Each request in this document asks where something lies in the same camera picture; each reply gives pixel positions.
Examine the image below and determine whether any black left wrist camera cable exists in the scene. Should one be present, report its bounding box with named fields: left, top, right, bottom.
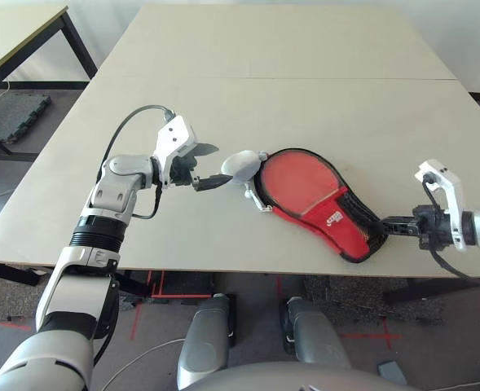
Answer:
left=100, top=104, right=175, bottom=221

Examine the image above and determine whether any grey plush keychain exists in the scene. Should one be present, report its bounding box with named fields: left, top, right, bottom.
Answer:
left=221, top=149, right=275, bottom=213

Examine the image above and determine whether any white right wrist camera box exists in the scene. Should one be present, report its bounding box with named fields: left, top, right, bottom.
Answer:
left=414, top=160, right=475, bottom=253

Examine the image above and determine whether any black-framed side table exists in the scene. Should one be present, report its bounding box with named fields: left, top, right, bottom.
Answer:
left=0, top=6, right=98, bottom=162

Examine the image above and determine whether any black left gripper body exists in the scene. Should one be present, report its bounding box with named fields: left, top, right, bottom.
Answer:
left=168, top=154, right=202, bottom=187

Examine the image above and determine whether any silver robot right leg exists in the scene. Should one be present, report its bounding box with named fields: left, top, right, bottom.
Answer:
left=279, top=297, right=351, bottom=367

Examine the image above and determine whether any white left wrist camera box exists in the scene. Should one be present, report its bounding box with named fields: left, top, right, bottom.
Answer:
left=152, top=116, right=200, bottom=191

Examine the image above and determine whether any white floor cable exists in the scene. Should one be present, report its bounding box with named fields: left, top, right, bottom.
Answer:
left=129, top=337, right=183, bottom=367

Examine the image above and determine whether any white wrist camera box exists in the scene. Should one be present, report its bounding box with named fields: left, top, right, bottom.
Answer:
left=152, top=116, right=200, bottom=191
left=414, top=160, right=475, bottom=253

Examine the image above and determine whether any dark foam floor mat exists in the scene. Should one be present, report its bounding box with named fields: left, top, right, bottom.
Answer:
left=0, top=91, right=52, bottom=143

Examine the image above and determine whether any red black paddle case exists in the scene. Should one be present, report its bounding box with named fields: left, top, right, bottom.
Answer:
left=253, top=147, right=390, bottom=264

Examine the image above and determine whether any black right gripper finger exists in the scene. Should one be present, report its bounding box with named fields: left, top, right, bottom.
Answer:
left=381, top=215, right=416, bottom=226
left=380, top=224, right=418, bottom=237

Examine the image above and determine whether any silver robot left leg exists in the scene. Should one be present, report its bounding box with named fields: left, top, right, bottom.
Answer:
left=177, top=293, right=237, bottom=390

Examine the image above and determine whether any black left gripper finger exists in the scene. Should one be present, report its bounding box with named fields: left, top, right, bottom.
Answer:
left=192, top=174, right=233, bottom=192
left=192, top=142, right=220, bottom=158

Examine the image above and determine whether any small grey floor box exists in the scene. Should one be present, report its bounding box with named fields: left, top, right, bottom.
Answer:
left=377, top=360, right=407, bottom=386

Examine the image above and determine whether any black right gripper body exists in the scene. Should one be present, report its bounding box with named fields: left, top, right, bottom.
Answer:
left=410, top=205, right=455, bottom=249

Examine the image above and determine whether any grey robot torso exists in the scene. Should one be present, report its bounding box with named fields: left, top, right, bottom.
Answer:
left=190, top=360, right=412, bottom=391

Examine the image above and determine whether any silver robot leg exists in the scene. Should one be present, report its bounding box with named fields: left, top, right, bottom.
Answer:
left=279, top=297, right=351, bottom=367
left=177, top=293, right=237, bottom=390

